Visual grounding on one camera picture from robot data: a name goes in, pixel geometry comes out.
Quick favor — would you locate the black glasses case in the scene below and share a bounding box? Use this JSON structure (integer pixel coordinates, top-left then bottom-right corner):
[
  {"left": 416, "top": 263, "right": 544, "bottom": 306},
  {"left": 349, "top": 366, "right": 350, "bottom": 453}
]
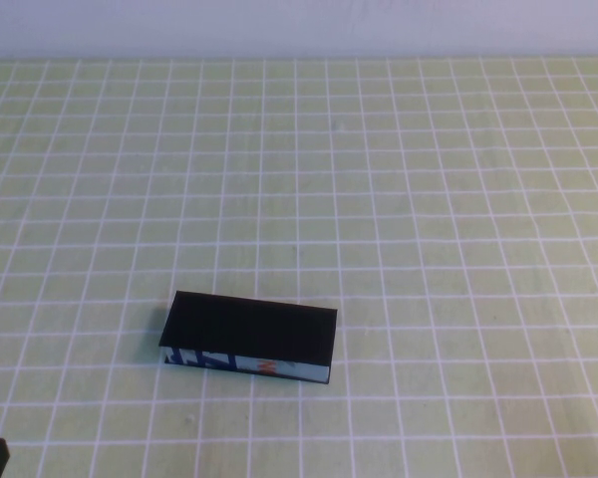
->
[{"left": 157, "top": 290, "right": 340, "bottom": 387}]

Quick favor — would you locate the green grid tablecloth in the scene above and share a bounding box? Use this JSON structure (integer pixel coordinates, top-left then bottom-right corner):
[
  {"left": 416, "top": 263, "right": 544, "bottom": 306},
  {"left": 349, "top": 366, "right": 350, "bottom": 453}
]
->
[{"left": 0, "top": 57, "right": 598, "bottom": 478}]

